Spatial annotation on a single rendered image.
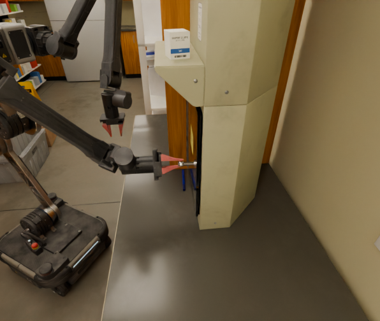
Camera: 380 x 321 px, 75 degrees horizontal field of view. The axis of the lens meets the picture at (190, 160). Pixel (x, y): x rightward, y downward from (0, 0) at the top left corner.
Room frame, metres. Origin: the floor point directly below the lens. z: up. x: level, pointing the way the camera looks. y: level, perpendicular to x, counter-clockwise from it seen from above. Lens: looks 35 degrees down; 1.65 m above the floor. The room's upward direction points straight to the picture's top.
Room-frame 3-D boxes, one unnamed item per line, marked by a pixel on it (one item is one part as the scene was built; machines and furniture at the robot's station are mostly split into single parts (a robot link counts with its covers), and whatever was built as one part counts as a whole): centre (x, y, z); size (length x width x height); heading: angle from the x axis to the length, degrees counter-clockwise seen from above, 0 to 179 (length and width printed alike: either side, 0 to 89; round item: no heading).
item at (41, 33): (1.23, 0.65, 1.45); 0.09 x 0.08 x 0.12; 154
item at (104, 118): (0.99, 0.34, 1.21); 0.10 x 0.07 x 0.07; 97
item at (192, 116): (0.74, -0.01, 1.19); 0.30 x 0.01 x 0.40; 6
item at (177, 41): (0.66, 0.03, 1.54); 0.05 x 0.05 x 0.06; 20
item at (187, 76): (0.73, 0.04, 1.46); 0.32 x 0.11 x 0.10; 6
